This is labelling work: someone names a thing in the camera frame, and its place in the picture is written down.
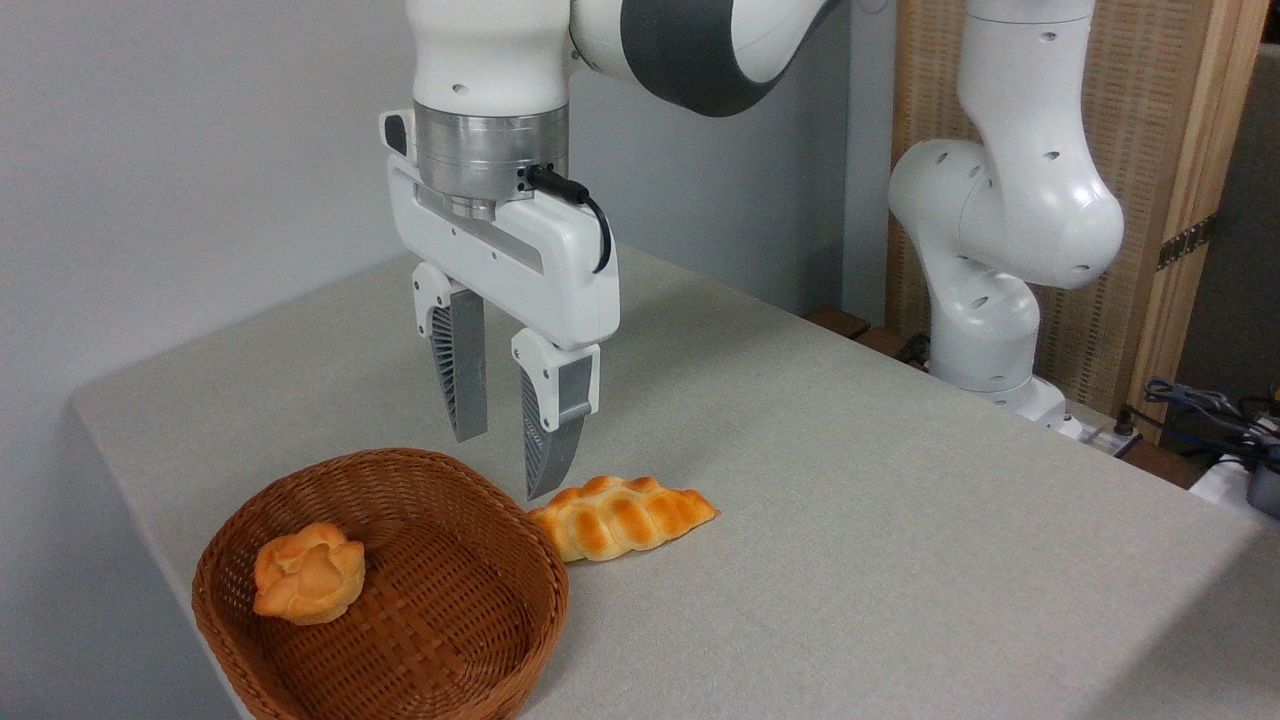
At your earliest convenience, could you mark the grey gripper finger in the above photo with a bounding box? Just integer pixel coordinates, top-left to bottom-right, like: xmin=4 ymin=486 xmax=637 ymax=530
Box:
xmin=511 ymin=328 xmax=601 ymax=502
xmin=412 ymin=262 xmax=489 ymax=444

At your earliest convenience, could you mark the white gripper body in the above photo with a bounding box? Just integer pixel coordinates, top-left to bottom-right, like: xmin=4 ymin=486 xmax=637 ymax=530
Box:
xmin=380 ymin=108 xmax=621 ymax=351

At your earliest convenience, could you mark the long braided bread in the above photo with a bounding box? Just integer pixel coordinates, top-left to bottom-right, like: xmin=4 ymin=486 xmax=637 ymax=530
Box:
xmin=528 ymin=475 xmax=721 ymax=563

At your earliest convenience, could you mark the brown wicker basket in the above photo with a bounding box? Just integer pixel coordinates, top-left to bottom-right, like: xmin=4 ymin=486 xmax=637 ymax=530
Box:
xmin=191 ymin=447 xmax=571 ymax=720

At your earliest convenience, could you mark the round flower-shaped bread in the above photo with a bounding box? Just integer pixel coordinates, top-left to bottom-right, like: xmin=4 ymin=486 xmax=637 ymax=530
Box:
xmin=252 ymin=521 xmax=367 ymax=627

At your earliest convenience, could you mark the grey fabric table cover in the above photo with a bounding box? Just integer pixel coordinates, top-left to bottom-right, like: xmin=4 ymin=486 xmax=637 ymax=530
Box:
xmin=70 ymin=240 xmax=1280 ymax=720

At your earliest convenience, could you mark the white power strip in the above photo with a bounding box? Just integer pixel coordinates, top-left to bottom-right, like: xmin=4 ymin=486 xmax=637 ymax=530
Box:
xmin=1060 ymin=402 xmax=1143 ymax=459

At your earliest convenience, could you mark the metal screen hinge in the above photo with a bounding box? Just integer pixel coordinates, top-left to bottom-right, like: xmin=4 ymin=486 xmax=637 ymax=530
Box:
xmin=1157 ymin=213 xmax=1219 ymax=271

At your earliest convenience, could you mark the wooden woven folding screen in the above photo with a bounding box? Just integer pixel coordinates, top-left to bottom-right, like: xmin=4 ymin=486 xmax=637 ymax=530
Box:
xmin=885 ymin=0 xmax=1271 ymax=446

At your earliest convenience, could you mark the grey plastic box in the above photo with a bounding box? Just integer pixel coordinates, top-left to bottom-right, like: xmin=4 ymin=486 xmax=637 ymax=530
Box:
xmin=1245 ymin=455 xmax=1280 ymax=519

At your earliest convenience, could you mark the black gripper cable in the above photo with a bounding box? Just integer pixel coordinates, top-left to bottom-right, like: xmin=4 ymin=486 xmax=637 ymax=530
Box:
xmin=525 ymin=165 xmax=613 ymax=275

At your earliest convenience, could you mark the bundle of dark cables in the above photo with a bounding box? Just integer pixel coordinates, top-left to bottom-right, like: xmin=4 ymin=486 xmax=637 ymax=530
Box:
xmin=1120 ymin=375 xmax=1280 ymax=471

